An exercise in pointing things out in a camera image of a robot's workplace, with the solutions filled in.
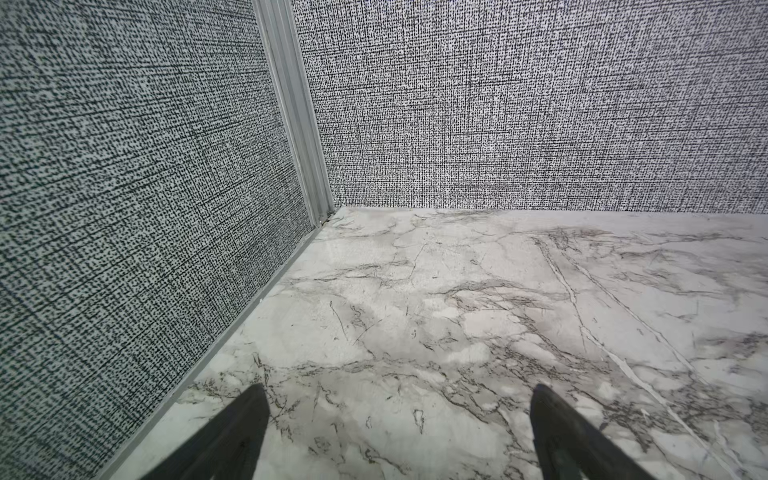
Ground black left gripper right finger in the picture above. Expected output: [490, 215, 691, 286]
[529, 384, 652, 479]

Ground aluminium enclosure frame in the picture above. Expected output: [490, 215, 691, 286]
[96, 1, 335, 479]

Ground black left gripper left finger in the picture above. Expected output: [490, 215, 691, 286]
[144, 384, 270, 479]

